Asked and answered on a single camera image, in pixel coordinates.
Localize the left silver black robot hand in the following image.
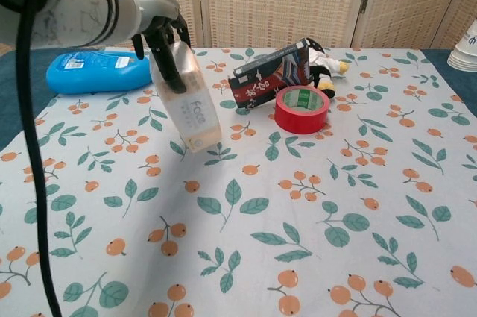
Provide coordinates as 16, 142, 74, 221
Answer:
128, 0, 192, 93

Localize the white rectangular box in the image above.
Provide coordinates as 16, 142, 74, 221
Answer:
150, 40, 223, 154

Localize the floral tablecloth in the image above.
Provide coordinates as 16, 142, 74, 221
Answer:
0, 46, 477, 317

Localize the blue pump detergent bottle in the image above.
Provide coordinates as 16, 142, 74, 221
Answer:
45, 51, 154, 95

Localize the dark red printed carton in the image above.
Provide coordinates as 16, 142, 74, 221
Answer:
227, 40, 312, 110

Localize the black white plush doll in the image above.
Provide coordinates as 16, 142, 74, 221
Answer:
300, 37, 351, 98

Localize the red tape roll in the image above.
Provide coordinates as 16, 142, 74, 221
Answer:
274, 85, 331, 135

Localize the white paper cup stack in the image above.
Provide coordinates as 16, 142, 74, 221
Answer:
446, 18, 477, 71

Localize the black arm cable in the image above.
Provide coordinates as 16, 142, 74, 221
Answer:
14, 0, 63, 317

